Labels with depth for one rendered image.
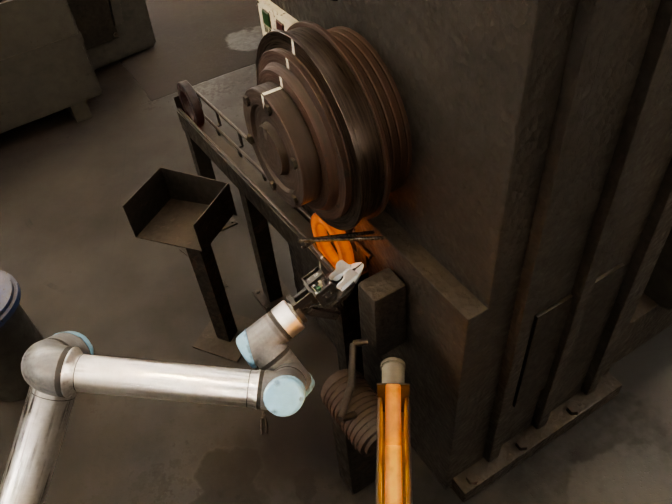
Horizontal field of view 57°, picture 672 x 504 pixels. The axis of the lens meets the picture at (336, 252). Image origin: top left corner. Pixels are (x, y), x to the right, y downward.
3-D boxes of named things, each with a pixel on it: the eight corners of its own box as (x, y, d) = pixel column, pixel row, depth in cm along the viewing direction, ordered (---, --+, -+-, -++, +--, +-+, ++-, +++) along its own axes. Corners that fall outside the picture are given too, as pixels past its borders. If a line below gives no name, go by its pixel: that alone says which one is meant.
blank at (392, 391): (400, 369, 136) (385, 368, 136) (401, 430, 124) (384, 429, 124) (400, 411, 146) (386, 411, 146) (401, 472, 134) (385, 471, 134)
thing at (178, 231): (208, 305, 254) (160, 166, 203) (264, 323, 246) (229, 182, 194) (181, 343, 241) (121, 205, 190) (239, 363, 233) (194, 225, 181)
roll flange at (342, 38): (323, 145, 177) (305, -21, 144) (423, 238, 148) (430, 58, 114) (292, 158, 174) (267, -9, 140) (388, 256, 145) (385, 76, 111)
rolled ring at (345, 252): (342, 240, 155) (353, 235, 156) (306, 200, 167) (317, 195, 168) (346, 288, 168) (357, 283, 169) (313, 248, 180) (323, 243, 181)
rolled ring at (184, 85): (188, 91, 231) (196, 88, 232) (172, 76, 243) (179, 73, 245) (201, 134, 242) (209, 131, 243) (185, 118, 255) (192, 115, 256)
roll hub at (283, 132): (271, 161, 158) (252, 60, 138) (327, 221, 141) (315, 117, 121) (251, 169, 156) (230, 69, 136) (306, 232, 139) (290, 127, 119)
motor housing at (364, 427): (364, 449, 205) (356, 357, 167) (403, 504, 192) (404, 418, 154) (330, 470, 201) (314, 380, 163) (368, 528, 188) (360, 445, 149)
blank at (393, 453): (401, 429, 124) (384, 429, 124) (402, 503, 112) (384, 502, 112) (401, 471, 134) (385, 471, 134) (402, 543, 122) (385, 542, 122)
